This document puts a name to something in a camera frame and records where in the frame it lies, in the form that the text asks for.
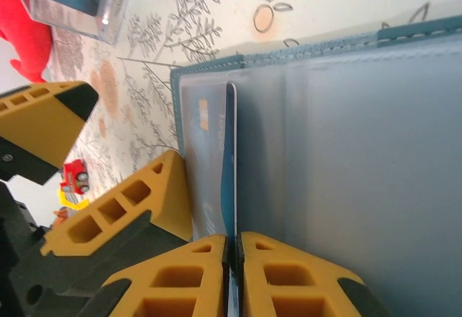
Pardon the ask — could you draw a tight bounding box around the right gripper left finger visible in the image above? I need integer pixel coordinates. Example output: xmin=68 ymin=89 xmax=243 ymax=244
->
xmin=86 ymin=233 xmax=230 ymax=317

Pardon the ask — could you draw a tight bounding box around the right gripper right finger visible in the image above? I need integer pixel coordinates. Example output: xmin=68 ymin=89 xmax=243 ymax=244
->
xmin=236 ymin=230 xmax=393 ymax=317

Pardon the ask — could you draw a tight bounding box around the blue chip credit card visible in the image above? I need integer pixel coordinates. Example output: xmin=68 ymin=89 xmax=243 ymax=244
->
xmin=181 ymin=82 xmax=239 ymax=317

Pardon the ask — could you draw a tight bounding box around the blue box with black insert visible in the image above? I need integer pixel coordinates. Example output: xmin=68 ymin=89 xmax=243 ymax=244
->
xmin=6 ymin=0 xmax=140 ymax=46

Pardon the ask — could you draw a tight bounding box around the blue card holder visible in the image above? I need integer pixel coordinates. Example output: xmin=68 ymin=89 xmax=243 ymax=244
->
xmin=169 ymin=13 xmax=462 ymax=317

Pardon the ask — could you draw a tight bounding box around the red yellow toy car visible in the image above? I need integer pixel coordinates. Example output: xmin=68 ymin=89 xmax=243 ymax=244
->
xmin=57 ymin=158 xmax=91 ymax=212

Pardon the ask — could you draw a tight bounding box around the red shark plush toy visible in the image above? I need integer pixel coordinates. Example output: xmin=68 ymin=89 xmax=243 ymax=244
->
xmin=0 ymin=0 xmax=54 ymax=84

